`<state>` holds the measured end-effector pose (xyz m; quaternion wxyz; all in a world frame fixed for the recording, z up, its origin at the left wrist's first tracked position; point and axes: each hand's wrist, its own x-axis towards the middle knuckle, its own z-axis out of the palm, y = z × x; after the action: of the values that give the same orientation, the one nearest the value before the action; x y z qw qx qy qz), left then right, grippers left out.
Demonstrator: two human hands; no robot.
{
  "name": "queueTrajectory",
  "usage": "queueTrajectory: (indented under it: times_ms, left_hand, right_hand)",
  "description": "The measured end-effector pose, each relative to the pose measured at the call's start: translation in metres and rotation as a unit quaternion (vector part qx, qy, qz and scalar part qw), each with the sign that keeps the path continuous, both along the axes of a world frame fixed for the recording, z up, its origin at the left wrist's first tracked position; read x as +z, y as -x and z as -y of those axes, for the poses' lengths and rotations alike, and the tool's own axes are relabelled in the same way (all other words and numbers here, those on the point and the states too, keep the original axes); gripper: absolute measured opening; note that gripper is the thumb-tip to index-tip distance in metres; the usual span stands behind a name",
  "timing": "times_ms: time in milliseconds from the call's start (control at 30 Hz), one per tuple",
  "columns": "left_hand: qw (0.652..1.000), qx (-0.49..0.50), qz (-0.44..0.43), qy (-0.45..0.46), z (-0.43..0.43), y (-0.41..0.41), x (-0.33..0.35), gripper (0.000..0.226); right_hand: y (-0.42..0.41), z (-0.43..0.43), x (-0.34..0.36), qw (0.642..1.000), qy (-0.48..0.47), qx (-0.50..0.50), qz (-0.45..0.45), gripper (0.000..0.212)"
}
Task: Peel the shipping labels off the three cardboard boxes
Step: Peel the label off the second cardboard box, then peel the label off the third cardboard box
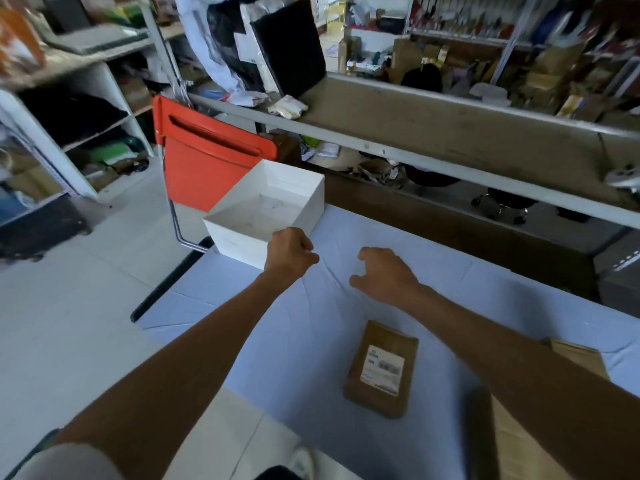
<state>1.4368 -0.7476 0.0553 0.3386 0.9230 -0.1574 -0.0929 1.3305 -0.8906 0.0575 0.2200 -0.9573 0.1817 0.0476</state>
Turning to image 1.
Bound black rolling stool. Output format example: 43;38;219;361
471;187;540;225

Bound person's white shirt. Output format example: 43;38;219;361
2;427;126;480

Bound large cardboard box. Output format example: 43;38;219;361
465;337;612;480

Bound white cabinet frame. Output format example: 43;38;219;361
0;62;156;201

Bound person's dark trousers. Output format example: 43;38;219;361
255;465;301;480

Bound person's right forearm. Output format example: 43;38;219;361
405;284;640;480

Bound person's right hand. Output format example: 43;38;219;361
348;246;426;313

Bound hanging clothes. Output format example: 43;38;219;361
175;0;327;99

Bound red plastic chair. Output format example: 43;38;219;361
152;95;279;213

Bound medium brown cardboard box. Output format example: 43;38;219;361
343;320;420;421

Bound black-edged table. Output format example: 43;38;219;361
129;236;216;324

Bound white barcode label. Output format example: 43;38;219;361
359;344;406;397

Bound person's left hand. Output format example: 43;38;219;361
263;226;321;284

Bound person's left white shoe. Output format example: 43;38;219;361
288;444;317;480

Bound white bin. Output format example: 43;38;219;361
202;159;326;271

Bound white handheld controller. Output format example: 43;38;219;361
603;164;640;193

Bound white crumpled cloth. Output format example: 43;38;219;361
267;94;309;119

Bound long gray shelf board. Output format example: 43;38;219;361
189;72;640;231

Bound blue table cloth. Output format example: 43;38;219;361
135;203;640;480

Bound person's left forearm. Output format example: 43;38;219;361
52;269;301;480

